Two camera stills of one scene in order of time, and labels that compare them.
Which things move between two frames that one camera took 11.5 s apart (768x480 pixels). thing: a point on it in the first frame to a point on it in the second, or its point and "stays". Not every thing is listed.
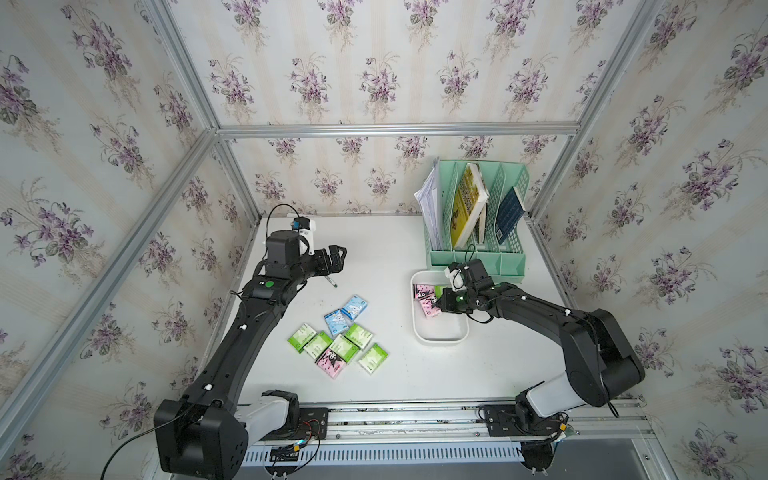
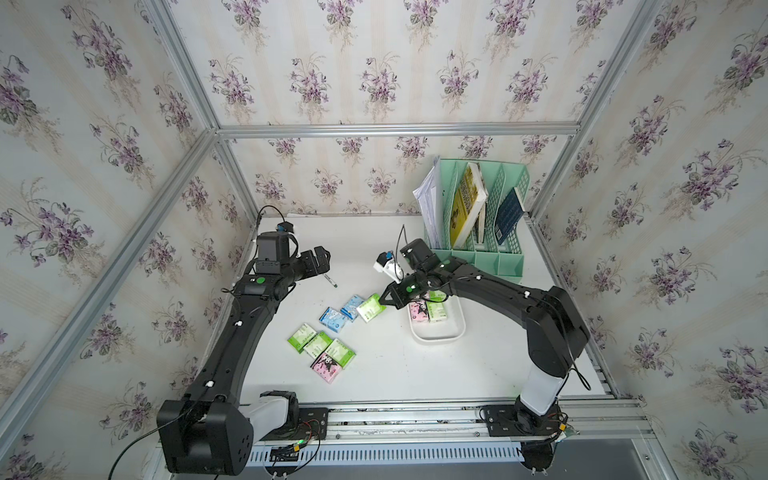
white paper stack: [429, 197] stays
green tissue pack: [318, 344] stays
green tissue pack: [301, 337] stays
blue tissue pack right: [354, 307] stays
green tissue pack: [358, 335] to [370, 308]
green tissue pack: [373, 358] to [436, 310]
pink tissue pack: [427, 308] to [415, 315]
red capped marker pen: [332, 282] stays
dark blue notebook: [509, 216] stays
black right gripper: [445, 304] to [392, 299]
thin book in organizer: [482, 226] stays
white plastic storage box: [444, 328] stays
